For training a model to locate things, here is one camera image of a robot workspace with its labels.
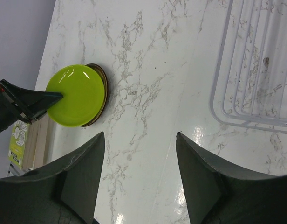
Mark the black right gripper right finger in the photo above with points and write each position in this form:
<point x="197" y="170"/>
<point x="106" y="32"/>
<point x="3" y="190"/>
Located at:
<point x="220" y="192"/>

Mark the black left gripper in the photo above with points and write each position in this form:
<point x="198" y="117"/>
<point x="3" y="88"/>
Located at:
<point x="17" y="103"/>

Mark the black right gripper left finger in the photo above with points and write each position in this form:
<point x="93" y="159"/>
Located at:
<point x="61" y="192"/>

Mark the lime green plate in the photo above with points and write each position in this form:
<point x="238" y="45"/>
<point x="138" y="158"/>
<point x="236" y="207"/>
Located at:
<point x="84" y="93"/>

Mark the green printed card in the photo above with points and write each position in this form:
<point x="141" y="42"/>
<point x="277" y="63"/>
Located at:
<point x="17" y="148"/>

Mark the white wire dish rack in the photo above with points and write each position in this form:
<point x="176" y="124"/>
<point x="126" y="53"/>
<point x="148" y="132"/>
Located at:
<point x="249" y="86"/>

